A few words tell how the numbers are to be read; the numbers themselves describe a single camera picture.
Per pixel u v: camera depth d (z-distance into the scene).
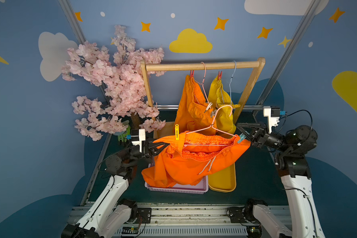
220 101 0.81
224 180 0.88
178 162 0.70
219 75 0.84
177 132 0.51
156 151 0.56
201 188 0.82
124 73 0.64
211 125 0.50
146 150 0.51
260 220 0.60
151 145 0.53
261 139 0.49
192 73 0.80
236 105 0.65
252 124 0.53
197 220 0.73
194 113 0.81
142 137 0.47
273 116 0.48
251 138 0.53
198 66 0.62
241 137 0.56
